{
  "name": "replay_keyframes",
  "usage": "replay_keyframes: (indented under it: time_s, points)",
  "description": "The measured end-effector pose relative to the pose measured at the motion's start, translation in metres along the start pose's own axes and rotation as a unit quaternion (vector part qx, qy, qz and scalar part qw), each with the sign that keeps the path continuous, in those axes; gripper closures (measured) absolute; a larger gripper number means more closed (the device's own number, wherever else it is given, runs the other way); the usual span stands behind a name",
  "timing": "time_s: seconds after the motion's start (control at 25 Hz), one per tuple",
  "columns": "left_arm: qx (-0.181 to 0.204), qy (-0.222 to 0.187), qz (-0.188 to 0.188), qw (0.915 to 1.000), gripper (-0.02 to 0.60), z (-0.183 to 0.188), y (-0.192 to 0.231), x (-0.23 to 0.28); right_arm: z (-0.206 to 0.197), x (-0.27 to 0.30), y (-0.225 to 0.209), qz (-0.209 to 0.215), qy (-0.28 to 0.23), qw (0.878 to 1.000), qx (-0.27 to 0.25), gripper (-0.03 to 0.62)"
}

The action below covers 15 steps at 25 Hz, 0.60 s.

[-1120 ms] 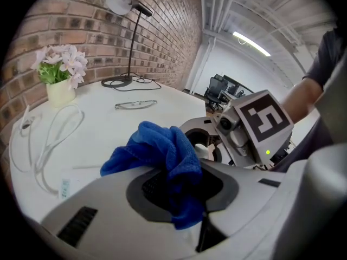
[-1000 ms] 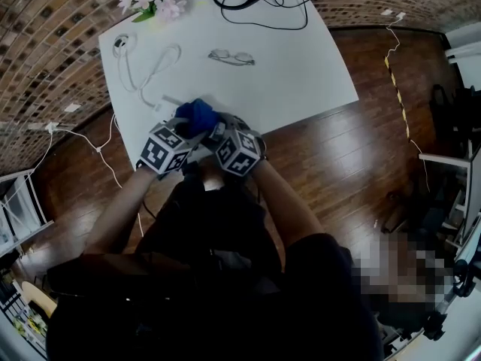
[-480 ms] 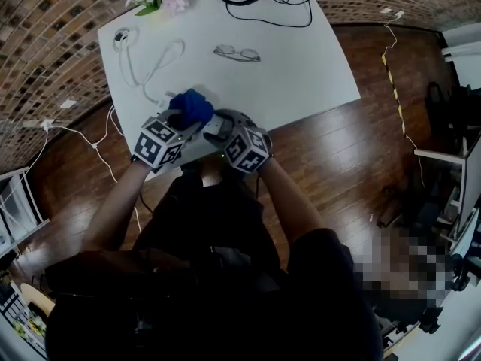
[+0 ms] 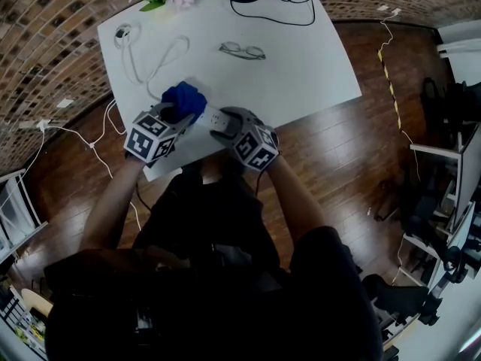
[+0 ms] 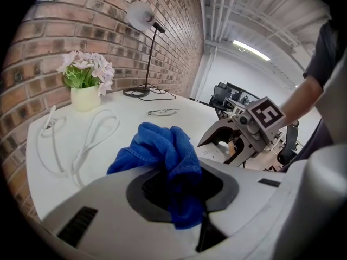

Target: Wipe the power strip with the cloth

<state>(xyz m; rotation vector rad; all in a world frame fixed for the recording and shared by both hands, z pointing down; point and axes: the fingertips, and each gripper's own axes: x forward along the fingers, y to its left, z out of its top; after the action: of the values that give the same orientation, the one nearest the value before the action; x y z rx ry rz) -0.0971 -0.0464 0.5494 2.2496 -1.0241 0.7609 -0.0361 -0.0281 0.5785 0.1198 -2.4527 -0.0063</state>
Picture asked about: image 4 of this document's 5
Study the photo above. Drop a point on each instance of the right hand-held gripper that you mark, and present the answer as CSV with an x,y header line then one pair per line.
x,y
257,149

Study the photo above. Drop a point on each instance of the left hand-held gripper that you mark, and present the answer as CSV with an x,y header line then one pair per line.
x,y
148,141

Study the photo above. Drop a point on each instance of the white power strip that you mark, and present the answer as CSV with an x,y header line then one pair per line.
x,y
214,118

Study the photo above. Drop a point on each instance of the blue cloth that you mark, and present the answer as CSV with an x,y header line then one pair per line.
x,y
184,100

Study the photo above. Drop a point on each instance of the person's left forearm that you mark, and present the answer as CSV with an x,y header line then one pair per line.
x,y
112,205

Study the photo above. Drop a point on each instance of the person's right forearm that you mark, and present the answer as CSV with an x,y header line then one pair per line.
x,y
297,201

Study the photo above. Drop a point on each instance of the thin-framed eyeglasses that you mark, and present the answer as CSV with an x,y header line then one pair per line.
x,y
242,50

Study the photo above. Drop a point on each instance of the person's body in black clothing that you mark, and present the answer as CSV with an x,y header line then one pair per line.
x,y
214,276

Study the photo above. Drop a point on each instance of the yellow black striped tape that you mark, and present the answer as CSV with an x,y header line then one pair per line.
x,y
391,88

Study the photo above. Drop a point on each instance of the white metal shelf rack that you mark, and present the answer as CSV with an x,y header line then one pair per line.
x,y
19,224

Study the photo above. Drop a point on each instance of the black office chair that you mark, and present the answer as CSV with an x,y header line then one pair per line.
x,y
451,100
398,295

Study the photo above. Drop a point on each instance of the white office desk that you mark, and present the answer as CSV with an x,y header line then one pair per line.
x,y
469,171

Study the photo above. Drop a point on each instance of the white wall charger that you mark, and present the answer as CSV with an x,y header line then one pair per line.
x,y
43,125
396,12

